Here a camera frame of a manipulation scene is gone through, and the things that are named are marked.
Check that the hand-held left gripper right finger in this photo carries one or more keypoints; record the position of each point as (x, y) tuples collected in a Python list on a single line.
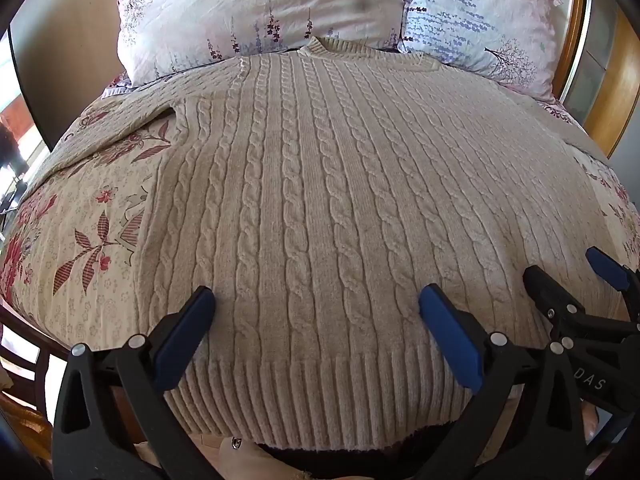
[(450, 335)]

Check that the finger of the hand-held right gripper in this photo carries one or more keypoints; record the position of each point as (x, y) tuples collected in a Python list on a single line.
[(607, 266), (555, 295)]

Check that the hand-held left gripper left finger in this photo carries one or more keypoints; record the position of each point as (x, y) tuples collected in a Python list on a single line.
[(187, 330)]

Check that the dark wooden chair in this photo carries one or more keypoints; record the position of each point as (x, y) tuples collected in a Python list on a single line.
[(30, 331)]

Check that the beige red-flowered bedsheet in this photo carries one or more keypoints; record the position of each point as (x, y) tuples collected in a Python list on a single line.
[(75, 210)]

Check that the wooden shelf unit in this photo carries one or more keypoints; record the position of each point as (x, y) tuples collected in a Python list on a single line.
[(615, 75)]

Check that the blue floral pillow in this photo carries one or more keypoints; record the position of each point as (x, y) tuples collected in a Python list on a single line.
[(475, 20)]

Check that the dark brown panel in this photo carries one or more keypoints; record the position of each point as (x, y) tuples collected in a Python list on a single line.
[(65, 75)]

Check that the pink floral pillow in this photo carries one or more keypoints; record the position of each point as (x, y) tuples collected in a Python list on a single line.
[(260, 5)]

